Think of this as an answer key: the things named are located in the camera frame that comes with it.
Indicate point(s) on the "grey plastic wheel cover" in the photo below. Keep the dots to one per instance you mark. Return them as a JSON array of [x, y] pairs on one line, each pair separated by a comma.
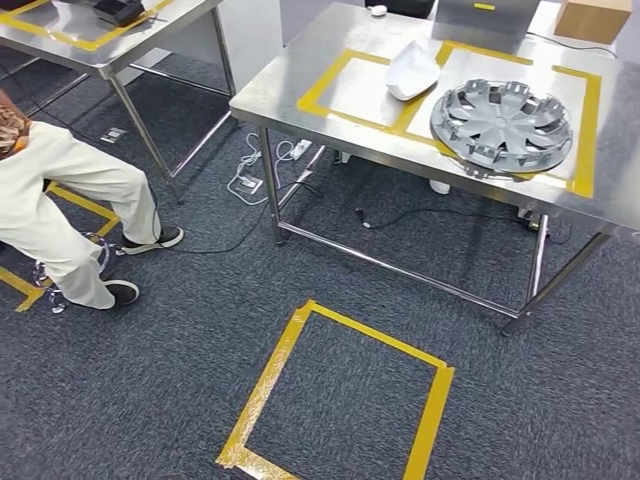
[[500, 126]]

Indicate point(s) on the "steel workbench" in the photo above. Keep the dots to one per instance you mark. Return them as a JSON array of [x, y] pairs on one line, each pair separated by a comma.
[[280, 79]]

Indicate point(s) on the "white plastic part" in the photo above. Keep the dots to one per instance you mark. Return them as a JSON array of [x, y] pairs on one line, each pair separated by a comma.
[[410, 73]]

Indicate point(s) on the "white power strip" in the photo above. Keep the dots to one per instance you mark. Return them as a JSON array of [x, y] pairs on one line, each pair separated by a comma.
[[301, 150]]

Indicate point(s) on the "floor socket plate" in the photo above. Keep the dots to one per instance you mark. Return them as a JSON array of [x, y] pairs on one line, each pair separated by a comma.
[[113, 135], [249, 185]]

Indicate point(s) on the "white round floor object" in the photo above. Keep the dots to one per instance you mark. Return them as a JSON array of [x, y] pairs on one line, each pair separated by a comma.
[[440, 187]]

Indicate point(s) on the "yellow floor tape square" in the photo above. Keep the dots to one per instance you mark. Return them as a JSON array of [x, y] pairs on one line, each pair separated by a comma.
[[430, 424]]

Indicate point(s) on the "white round puck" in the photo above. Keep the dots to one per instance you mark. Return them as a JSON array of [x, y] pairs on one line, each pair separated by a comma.
[[379, 10]]

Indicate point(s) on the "black carrying case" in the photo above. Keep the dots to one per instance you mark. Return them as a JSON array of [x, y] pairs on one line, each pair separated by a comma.
[[404, 6]]

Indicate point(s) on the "silver equipment case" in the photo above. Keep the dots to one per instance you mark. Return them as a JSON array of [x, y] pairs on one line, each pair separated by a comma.
[[484, 20]]

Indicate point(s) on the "yellow floor tape strip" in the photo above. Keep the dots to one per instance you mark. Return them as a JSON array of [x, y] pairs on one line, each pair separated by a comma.
[[80, 202]]

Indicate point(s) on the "black handheld device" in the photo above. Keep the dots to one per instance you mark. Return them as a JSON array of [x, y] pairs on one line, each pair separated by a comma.
[[118, 10]]

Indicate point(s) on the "chrome stool base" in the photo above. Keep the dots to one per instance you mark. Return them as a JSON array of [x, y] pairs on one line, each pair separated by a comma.
[[55, 306]]

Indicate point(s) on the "person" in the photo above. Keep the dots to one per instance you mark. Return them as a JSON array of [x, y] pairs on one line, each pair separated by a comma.
[[50, 172]]

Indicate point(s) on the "yellow tape rectangle outline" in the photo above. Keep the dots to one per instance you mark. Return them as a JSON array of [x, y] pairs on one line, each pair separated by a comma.
[[585, 132]]

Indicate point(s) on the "yellow tape strip outline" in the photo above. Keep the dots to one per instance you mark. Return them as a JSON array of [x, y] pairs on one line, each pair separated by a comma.
[[75, 41]]

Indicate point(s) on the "steel side table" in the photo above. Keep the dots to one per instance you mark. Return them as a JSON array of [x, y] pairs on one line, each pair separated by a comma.
[[60, 16]]

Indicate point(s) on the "cardboard box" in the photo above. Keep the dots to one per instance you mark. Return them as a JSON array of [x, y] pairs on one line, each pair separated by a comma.
[[590, 23]]

